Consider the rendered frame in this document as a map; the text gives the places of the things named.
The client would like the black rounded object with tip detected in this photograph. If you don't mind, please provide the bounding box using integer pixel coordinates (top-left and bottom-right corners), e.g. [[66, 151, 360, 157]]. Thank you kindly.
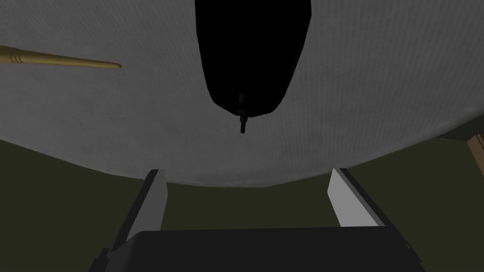
[[194, 0, 312, 135]]

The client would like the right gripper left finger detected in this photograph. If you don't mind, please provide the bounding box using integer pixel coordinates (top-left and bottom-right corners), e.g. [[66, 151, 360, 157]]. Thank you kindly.
[[107, 169, 169, 259]]

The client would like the golden tapered stick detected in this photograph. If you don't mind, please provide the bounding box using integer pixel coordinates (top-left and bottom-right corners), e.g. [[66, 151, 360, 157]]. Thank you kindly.
[[0, 45, 122, 70]]

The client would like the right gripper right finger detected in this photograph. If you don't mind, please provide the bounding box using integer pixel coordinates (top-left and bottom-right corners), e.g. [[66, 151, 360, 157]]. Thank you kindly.
[[327, 168, 387, 228]]

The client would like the grey round table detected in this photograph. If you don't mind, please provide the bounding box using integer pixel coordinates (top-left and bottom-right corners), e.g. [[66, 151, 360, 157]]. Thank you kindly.
[[0, 0, 484, 189]]

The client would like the brown wooden furniture piece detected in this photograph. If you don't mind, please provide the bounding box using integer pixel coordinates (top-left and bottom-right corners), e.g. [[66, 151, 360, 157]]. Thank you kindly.
[[467, 133, 484, 178]]

